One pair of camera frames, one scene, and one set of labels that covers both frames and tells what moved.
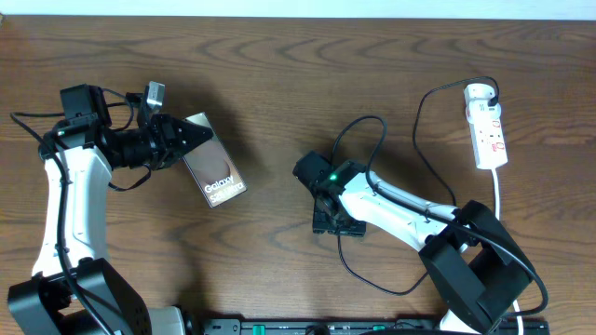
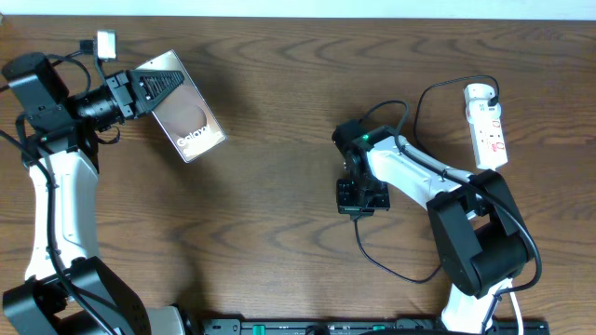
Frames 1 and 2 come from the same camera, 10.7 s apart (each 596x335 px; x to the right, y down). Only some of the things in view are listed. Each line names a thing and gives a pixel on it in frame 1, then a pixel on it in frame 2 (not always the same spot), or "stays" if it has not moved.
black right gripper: [357, 228] → [346, 206]
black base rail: [538, 326] stays
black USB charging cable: [431, 169] → [420, 148]
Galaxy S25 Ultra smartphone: [211, 167] → [184, 115]
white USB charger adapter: [477, 99] stays
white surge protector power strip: [489, 147] stays
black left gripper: [163, 129] → [126, 99]
